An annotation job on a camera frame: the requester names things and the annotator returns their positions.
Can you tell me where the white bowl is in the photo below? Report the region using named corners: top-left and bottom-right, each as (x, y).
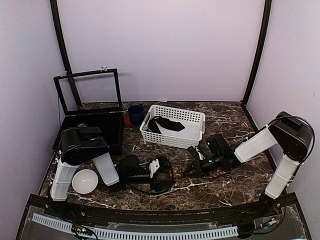
top-left (71, 169), bottom-right (99, 195)

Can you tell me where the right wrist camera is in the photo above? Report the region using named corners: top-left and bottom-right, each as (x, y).
top-left (187, 146), bottom-right (206, 161)

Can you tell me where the brown floral patterned tie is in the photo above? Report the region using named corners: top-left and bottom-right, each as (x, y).
top-left (173, 167), bottom-right (183, 179)

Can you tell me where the left black frame post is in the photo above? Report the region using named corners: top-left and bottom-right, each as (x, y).
top-left (49, 0), bottom-right (82, 107)

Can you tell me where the black tie in basket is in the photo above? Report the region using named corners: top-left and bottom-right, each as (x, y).
top-left (148, 116), bottom-right (185, 134)

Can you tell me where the black curved front rail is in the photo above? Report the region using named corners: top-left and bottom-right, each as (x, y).
top-left (31, 186), bottom-right (284, 225)

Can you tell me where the white perforated plastic basket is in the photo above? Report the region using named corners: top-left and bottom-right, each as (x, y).
top-left (139, 104), bottom-right (206, 149)

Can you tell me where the right black frame post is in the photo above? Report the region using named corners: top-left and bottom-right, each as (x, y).
top-left (240, 0), bottom-right (272, 108)

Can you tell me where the dark blue mug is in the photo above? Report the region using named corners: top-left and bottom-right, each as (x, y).
top-left (128, 104), bottom-right (145, 126)

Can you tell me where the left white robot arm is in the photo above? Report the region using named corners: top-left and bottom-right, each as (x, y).
top-left (49, 126), bottom-right (175, 218)

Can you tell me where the rolled tie in box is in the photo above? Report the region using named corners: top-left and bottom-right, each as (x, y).
top-left (77, 123), bottom-right (87, 128)

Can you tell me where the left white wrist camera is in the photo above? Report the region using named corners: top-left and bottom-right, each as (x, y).
top-left (148, 158), bottom-right (160, 179)

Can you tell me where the black frame post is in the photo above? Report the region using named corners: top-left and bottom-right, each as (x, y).
top-left (49, 0), bottom-right (82, 107)
top-left (240, 0), bottom-right (272, 108)

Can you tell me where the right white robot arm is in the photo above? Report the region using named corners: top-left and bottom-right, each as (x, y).
top-left (182, 111), bottom-right (316, 217)

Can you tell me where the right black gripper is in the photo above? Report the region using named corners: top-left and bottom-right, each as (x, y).
top-left (183, 152), bottom-right (224, 178)

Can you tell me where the black glass-lid display box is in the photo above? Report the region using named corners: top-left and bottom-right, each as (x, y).
top-left (53, 68), bottom-right (124, 156)

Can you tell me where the red round coaster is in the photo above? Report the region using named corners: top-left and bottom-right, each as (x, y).
top-left (124, 114), bottom-right (136, 129)

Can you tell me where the white slotted cable duct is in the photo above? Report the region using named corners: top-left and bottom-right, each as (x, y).
top-left (31, 213), bottom-right (239, 240)

